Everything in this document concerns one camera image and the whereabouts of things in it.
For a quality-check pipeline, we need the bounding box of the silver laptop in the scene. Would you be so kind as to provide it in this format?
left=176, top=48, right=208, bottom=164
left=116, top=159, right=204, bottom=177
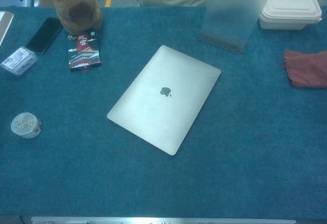
left=106, top=45, right=222, bottom=157

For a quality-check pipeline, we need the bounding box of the black red palace print box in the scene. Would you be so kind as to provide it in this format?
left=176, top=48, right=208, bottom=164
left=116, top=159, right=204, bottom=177
left=67, top=30, right=103, bottom=72

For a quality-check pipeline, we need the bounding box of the frosted acrylic sign stand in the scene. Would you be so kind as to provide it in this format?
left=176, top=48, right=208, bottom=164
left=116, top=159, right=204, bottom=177
left=198, top=0, right=276, bottom=55

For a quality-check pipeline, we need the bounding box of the teal tablecloth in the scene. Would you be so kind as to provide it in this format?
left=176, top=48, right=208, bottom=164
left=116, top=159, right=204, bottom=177
left=0, top=6, right=327, bottom=218

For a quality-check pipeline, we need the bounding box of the brown capybara plush toy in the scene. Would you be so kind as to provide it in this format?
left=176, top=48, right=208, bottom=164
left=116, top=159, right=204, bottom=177
left=46, top=0, right=103, bottom=35

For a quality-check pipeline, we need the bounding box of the black smartphone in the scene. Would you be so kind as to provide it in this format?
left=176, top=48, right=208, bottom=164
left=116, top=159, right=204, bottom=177
left=25, top=17, right=63, bottom=55

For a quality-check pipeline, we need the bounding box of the clear round paper clip jar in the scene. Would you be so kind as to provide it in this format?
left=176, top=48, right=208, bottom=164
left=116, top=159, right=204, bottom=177
left=10, top=112, right=43, bottom=139

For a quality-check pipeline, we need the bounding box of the red cloth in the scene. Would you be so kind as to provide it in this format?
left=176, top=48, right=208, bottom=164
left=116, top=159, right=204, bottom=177
left=282, top=49, right=327, bottom=89

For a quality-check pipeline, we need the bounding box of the clear plastic case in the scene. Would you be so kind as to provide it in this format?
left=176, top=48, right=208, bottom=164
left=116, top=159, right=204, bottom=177
left=0, top=46, right=39, bottom=78

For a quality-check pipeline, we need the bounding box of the white lidded food container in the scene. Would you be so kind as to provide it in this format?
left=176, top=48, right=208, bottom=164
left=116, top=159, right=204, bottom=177
left=259, top=0, right=322, bottom=31

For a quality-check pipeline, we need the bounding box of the light wooden board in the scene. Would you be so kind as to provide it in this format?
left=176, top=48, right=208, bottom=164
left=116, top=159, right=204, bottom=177
left=0, top=11, right=15, bottom=47

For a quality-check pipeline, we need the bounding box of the aluminium rail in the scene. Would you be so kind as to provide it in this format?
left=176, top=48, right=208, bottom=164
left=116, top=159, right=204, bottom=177
left=30, top=216, right=297, bottom=224

